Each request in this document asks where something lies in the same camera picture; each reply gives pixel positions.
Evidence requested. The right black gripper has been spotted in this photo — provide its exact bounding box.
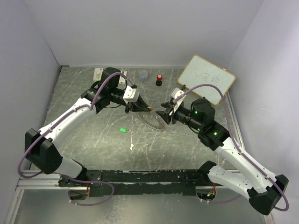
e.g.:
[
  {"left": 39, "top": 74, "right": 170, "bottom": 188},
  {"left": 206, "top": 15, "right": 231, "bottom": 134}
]
[{"left": 156, "top": 100, "right": 203, "bottom": 131}]

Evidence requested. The metal disc with keyrings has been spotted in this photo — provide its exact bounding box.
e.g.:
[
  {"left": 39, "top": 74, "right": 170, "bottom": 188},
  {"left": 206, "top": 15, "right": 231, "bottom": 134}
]
[{"left": 137, "top": 112, "right": 165, "bottom": 132}]

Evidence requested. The key with green tag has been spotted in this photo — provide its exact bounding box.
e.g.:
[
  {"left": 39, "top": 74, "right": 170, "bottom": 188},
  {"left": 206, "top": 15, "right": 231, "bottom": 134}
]
[{"left": 119, "top": 127, "right": 134, "bottom": 133}]

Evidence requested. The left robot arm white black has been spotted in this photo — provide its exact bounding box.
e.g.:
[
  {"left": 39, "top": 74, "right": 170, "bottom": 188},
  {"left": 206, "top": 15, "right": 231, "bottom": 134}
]
[{"left": 23, "top": 67, "right": 152, "bottom": 186}]

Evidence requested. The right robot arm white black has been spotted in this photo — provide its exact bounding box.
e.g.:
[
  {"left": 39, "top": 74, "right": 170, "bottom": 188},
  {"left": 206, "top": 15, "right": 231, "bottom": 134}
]
[{"left": 156, "top": 98, "right": 289, "bottom": 215}]

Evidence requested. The red black stamp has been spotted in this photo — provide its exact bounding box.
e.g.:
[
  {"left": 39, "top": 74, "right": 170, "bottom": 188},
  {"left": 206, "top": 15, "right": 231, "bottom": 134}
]
[{"left": 156, "top": 75, "right": 163, "bottom": 86}]

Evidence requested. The white stapler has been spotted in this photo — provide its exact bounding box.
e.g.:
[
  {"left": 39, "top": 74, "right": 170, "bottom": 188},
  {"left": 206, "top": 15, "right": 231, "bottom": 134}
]
[{"left": 119, "top": 70, "right": 127, "bottom": 85}]

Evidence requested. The clear jar of paperclips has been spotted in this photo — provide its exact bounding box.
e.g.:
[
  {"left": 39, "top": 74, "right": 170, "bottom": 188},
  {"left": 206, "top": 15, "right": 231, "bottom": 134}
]
[{"left": 139, "top": 70, "right": 149, "bottom": 83}]

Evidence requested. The green white staples box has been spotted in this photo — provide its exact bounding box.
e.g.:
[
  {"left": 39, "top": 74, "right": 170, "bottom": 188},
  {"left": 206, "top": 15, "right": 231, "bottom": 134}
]
[{"left": 93, "top": 68, "right": 103, "bottom": 81}]

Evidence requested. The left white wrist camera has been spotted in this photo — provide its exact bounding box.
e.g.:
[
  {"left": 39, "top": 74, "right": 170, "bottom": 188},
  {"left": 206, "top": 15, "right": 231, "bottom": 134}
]
[{"left": 123, "top": 86, "right": 140, "bottom": 103}]

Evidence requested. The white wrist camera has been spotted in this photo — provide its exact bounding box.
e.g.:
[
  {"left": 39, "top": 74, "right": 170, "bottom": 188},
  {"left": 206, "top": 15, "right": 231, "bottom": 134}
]
[
  {"left": 123, "top": 86, "right": 140, "bottom": 103},
  {"left": 169, "top": 88, "right": 185, "bottom": 116}
]

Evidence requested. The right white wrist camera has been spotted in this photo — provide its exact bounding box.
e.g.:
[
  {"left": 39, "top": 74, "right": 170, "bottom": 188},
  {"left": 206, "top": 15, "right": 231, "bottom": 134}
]
[{"left": 169, "top": 88, "right": 185, "bottom": 116}]

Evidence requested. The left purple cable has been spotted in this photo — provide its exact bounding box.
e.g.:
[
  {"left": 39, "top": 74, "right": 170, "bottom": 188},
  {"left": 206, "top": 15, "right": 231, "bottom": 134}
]
[{"left": 18, "top": 72, "right": 135, "bottom": 206}]

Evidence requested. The purple cable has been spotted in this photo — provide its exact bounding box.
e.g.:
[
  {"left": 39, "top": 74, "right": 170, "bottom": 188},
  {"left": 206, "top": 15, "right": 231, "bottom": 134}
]
[
  {"left": 173, "top": 84, "right": 289, "bottom": 211},
  {"left": 18, "top": 72, "right": 135, "bottom": 206}
]

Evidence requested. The small whiteboard yellow frame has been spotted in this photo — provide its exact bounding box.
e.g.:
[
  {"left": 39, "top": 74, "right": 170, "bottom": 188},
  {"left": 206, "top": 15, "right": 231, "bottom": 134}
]
[{"left": 178, "top": 55, "right": 236, "bottom": 95}]

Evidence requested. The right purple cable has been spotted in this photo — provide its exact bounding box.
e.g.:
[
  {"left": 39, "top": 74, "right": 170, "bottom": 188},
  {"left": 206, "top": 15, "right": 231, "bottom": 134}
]
[{"left": 173, "top": 84, "right": 289, "bottom": 211}]

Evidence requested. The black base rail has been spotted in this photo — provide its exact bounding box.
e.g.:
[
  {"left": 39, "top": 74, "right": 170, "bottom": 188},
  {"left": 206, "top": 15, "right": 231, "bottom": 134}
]
[{"left": 58, "top": 169, "right": 212, "bottom": 197}]

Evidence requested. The aluminium frame rail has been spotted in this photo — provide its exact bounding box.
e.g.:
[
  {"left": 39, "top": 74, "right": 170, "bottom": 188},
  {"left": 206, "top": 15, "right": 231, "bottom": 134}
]
[{"left": 16, "top": 169, "right": 71, "bottom": 189}]

